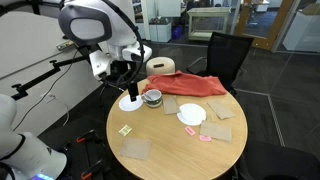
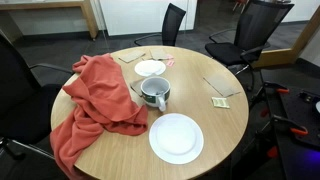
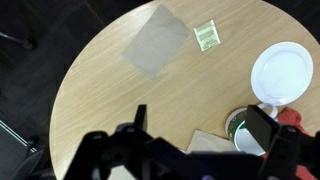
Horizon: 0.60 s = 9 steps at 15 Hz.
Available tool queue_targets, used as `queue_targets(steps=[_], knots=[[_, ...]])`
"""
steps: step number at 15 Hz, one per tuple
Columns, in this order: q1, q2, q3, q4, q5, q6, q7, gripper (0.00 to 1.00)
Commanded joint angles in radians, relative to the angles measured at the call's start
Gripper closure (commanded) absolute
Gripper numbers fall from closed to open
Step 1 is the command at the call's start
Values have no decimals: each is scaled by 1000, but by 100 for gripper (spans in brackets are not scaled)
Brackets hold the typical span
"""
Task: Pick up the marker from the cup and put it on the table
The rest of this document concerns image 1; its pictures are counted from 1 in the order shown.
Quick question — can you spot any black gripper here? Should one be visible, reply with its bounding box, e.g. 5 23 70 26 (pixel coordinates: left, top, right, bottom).
127 80 140 103

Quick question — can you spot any white cup with green band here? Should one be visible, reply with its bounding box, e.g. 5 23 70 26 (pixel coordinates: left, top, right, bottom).
141 88 164 109

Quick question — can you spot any white round plate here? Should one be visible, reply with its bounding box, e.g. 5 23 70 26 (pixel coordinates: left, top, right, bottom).
118 95 144 113
176 102 208 127

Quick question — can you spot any black tripod stand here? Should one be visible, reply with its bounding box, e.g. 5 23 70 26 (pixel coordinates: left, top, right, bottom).
97 63 125 108

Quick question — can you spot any beige round stool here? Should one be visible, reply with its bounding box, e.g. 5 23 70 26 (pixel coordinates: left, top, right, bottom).
145 56 176 77

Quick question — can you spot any red-orange cloth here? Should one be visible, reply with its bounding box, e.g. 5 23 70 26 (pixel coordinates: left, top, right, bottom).
142 69 228 98

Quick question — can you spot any pink sticky note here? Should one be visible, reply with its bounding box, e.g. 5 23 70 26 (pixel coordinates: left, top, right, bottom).
198 134 213 143
184 125 197 137

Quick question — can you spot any white low cabinet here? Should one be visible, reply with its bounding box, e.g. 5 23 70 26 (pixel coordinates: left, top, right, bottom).
148 17 173 44

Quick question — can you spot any blue bin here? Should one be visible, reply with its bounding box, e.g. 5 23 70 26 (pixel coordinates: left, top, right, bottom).
172 25 184 40

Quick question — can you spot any grey power strip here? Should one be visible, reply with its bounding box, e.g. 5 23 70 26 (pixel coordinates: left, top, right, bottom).
56 39 75 52

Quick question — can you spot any black mesh office chair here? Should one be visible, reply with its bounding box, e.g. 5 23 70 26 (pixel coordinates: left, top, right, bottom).
185 31 255 98
238 139 320 180

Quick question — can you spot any cream metal cart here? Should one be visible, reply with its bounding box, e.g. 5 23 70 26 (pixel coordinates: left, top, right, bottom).
187 6 232 42

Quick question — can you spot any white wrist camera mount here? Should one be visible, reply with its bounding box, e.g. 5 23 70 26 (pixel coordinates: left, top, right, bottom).
88 49 113 82

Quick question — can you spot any black clamp with orange handle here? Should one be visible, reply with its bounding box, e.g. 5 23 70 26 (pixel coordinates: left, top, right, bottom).
80 158 105 180
75 129 102 145

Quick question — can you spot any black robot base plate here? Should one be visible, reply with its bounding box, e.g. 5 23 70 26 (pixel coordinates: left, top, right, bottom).
49 130 112 180

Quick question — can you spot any thin white wall cable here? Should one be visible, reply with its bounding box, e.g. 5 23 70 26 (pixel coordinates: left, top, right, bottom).
12 49 81 132

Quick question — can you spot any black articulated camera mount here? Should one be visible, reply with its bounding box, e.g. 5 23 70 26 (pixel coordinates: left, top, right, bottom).
11 54 92 101

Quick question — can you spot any wooden door frame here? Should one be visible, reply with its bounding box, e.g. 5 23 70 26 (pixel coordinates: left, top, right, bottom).
233 0 292 52

